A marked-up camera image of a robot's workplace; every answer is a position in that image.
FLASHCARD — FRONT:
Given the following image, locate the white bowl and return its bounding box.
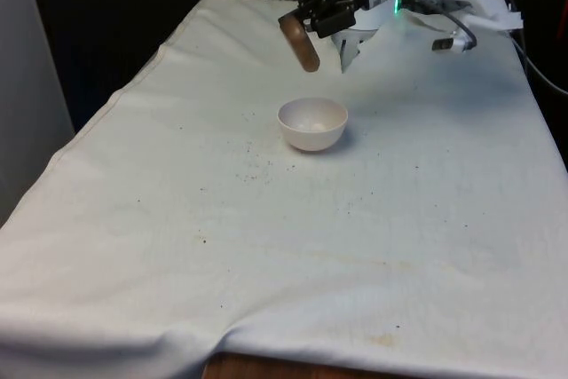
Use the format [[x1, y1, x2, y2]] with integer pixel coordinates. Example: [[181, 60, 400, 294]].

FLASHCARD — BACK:
[[277, 96, 350, 154]]

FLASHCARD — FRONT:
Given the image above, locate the pale locker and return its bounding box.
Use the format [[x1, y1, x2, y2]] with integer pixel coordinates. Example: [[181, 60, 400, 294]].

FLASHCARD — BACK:
[[0, 0, 75, 225]]

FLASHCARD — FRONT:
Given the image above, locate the black cable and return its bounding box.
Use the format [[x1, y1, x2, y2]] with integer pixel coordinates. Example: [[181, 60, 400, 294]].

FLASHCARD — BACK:
[[509, 0, 568, 94], [398, 0, 479, 50]]

